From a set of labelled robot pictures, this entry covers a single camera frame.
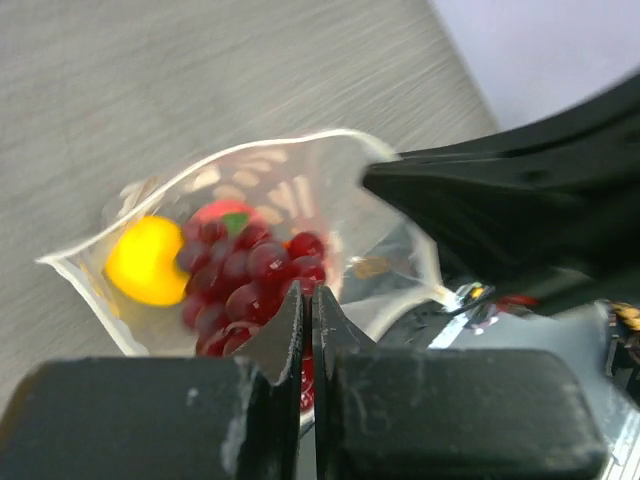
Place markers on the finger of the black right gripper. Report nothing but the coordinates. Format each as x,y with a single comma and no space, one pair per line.
549,210

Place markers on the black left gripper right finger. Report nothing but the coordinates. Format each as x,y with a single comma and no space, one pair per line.
385,413

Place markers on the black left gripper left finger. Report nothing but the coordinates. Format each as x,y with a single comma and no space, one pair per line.
235,417

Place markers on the purple fake grape bunch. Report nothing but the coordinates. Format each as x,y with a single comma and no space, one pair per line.
250,285

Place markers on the clear zip top bag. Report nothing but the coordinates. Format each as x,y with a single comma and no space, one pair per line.
379,265

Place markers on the yellow fake lemon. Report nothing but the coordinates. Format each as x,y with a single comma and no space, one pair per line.
142,262

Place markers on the pink fake peach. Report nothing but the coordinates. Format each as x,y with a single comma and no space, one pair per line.
235,214

